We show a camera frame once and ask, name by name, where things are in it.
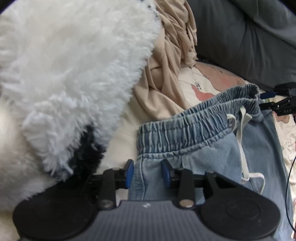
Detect light blue denim pants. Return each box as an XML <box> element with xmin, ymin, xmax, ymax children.
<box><xmin>128</xmin><ymin>84</ymin><xmax>293</xmax><ymax>240</ymax></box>

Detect cream plain cloth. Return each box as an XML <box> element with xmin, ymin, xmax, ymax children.
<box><xmin>96</xmin><ymin>97</ymin><xmax>153</xmax><ymax>174</ymax></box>

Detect dark grey pillow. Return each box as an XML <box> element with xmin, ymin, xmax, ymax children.
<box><xmin>188</xmin><ymin>1</ymin><xmax>295</xmax><ymax>90</ymax></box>

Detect cream bear print bedsheet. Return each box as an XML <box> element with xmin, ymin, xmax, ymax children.
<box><xmin>178</xmin><ymin>60</ymin><xmax>296</xmax><ymax>186</ymax></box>

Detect beige crumpled garment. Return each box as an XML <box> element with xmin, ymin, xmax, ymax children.
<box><xmin>133</xmin><ymin>1</ymin><xmax>197</xmax><ymax>120</ymax></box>

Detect white black fluffy plush blanket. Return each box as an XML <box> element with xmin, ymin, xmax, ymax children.
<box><xmin>1</xmin><ymin>1</ymin><xmax>161</xmax><ymax>211</ymax></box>

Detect black cable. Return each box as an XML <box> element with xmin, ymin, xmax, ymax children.
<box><xmin>285</xmin><ymin>155</ymin><xmax>296</xmax><ymax>235</ymax></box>

